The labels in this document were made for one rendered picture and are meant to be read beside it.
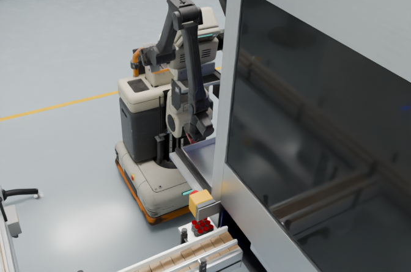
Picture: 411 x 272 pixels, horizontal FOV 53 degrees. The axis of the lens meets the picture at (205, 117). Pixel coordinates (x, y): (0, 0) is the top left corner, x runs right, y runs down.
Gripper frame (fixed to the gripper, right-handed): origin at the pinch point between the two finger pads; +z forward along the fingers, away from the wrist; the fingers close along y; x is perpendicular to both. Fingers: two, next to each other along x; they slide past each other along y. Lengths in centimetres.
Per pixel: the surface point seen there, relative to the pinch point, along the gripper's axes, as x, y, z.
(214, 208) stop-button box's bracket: -15.7, 42.8, -16.3
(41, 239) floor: -72, -39, 99
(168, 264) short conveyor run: -38, 53, -11
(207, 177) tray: -3.4, 20.2, -0.4
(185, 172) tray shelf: -10.4, 12.7, 1.1
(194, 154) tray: -1.3, 5.0, 2.3
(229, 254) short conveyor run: -18, 59, -12
